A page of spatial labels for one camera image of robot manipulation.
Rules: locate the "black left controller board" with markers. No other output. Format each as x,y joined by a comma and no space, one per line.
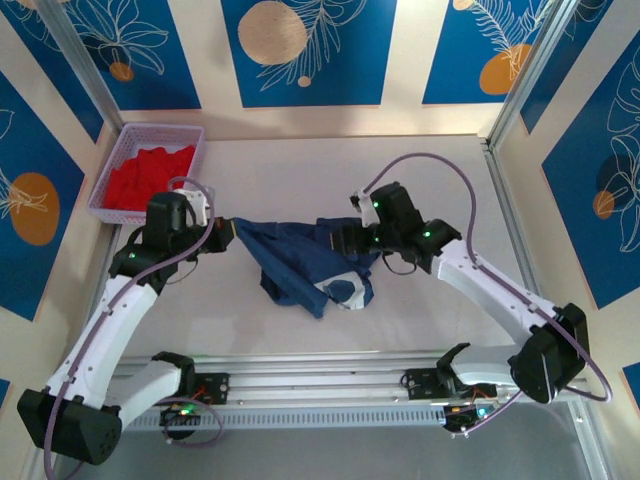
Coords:
180,417

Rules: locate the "lavender plastic basket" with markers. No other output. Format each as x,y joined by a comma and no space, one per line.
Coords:
160,131

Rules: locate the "black right controller board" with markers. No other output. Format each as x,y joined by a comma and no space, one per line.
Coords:
465,417

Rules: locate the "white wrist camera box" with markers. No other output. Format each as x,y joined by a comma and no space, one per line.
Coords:
367,212
192,200

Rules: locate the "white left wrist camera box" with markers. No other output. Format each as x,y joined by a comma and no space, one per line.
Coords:
192,200

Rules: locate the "navy blue printed t-shirt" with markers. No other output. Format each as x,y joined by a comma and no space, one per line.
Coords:
295,265

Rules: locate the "blue floral wall panel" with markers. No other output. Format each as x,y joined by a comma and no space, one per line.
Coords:
165,75
450,60
30,135
570,50
350,75
590,225
50,55

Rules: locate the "grey metal panel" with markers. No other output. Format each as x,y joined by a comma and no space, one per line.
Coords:
320,455

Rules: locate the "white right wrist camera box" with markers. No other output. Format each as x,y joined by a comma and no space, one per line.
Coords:
367,212

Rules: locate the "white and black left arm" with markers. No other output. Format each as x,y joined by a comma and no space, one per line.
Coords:
110,330

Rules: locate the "black controller board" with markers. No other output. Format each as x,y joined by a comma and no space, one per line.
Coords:
180,417
465,417

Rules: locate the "aluminium side rail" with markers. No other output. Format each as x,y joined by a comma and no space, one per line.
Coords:
112,234
527,270

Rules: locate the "aluminium frame post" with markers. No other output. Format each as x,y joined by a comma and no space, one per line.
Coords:
80,55
530,70

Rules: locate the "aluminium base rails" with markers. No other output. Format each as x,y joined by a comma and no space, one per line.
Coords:
310,380

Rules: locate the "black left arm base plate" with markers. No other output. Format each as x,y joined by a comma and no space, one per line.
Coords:
215,387

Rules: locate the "red cloth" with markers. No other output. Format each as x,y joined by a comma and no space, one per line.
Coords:
135,175

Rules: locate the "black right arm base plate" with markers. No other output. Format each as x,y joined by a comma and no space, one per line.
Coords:
417,385

